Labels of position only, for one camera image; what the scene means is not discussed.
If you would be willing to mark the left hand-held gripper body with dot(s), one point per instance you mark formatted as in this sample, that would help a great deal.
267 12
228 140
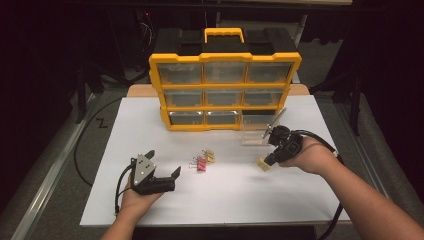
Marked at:
142 168

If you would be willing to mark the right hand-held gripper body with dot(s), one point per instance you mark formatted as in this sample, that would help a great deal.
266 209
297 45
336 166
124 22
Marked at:
288 145

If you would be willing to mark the gold binder clip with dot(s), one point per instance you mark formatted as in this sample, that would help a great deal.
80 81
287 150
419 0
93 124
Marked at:
262 164
210 156

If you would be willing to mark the pink binder clip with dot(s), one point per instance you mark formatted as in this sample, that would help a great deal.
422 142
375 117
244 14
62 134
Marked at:
201 164

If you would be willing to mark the clear plastic pull-out drawer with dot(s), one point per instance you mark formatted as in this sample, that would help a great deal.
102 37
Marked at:
253 134

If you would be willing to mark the yellow and black organizer cabinet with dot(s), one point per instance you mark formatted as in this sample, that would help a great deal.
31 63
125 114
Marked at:
220 56

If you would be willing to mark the person's right hand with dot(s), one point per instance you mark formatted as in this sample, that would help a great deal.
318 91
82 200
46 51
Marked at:
315 156

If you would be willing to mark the person's left hand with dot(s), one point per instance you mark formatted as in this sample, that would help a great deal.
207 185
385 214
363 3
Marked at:
133 203

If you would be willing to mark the black metal stand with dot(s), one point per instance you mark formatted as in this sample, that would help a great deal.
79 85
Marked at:
356 106
81 100

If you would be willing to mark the group of clear organizer drawers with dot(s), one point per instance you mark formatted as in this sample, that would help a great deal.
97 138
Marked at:
180 73

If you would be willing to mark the aluminium rail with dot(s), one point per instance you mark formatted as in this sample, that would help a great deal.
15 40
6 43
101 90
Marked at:
43 190
367 160

